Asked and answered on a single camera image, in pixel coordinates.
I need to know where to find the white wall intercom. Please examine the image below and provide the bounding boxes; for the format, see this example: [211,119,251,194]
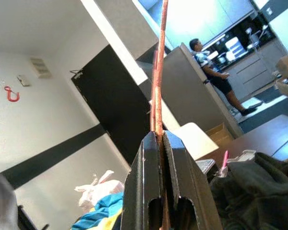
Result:
[16,74,31,87]

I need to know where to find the grey kitchen cabinets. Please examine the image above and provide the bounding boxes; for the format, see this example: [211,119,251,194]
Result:
[227,40,288,101]

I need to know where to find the dark wooden table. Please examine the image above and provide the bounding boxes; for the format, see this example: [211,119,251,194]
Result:
[194,114,288,168]

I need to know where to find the red hook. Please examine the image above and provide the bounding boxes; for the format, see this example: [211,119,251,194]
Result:
[4,85,20,103]

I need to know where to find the black garment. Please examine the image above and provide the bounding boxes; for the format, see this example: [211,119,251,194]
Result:
[210,152,288,230]

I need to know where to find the white plastic bag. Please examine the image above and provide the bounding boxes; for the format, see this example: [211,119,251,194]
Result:
[74,170,125,214]

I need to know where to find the white moulded chair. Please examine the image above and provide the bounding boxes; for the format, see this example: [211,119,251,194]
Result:
[174,122,219,161]

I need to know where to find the yellow and blue garment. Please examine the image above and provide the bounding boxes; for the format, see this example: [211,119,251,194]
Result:
[71,191,124,230]

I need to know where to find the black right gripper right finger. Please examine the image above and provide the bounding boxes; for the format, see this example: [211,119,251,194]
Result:
[163,130,223,230]

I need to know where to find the pink pen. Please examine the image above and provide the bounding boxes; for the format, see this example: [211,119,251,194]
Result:
[221,150,230,171]

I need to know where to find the person in patterned shirt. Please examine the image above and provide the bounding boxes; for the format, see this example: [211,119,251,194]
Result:
[189,38,258,117]

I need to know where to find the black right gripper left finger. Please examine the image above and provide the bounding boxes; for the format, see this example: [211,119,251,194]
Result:
[121,130,163,230]

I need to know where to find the pink plastic hanger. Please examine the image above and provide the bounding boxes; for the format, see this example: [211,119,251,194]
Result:
[149,0,171,230]

